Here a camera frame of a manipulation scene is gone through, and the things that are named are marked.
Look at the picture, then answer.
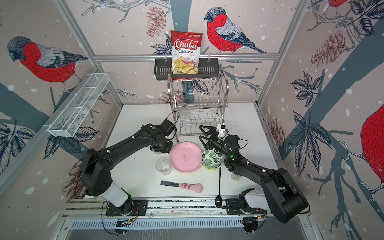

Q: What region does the green leaf pattern bowl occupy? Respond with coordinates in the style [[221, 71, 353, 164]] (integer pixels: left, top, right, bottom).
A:
[[202, 150, 224, 168]]

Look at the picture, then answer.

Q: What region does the pink plate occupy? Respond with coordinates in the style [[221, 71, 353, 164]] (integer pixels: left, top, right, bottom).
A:
[[170, 142, 203, 173]]

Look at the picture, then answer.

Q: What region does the silver two-tier dish rack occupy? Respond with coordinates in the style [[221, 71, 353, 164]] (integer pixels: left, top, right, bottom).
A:
[[167, 72, 229, 141]]

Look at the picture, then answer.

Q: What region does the lime green bowl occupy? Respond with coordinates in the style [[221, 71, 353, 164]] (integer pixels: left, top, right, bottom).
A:
[[205, 167, 220, 171]]

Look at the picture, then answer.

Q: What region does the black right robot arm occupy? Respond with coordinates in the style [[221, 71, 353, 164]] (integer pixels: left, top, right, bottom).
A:
[[199, 125, 311, 224]]

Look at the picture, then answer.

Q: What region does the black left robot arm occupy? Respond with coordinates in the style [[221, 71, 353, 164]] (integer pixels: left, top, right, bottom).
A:
[[79, 119, 176, 208]]

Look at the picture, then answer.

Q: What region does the small black lid jar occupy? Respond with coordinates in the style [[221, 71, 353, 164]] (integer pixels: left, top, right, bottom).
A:
[[231, 173, 241, 181]]

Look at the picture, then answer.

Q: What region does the pink cat paw spatula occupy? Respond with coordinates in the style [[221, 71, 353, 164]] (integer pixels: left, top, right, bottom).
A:
[[161, 181, 203, 194]]

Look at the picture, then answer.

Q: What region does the black spoon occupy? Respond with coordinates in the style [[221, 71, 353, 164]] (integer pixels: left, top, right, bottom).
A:
[[215, 167, 223, 208]]

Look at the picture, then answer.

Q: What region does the red cassava chips bag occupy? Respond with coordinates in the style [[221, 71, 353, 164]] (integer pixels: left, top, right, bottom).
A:
[[171, 31, 203, 75]]

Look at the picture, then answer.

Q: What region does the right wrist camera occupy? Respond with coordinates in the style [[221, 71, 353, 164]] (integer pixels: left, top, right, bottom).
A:
[[216, 124, 229, 139]]

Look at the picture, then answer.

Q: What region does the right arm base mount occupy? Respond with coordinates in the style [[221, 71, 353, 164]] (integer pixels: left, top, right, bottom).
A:
[[222, 192, 268, 216]]

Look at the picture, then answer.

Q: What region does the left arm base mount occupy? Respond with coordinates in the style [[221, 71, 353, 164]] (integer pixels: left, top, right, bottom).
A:
[[106, 199, 149, 217]]

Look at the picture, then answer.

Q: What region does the black wall basket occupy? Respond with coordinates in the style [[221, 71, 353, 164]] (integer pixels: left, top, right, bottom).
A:
[[154, 58, 220, 81]]

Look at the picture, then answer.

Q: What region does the white wire mesh shelf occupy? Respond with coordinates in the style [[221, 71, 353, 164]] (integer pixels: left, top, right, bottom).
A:
[[48, 73, 110, 137]]

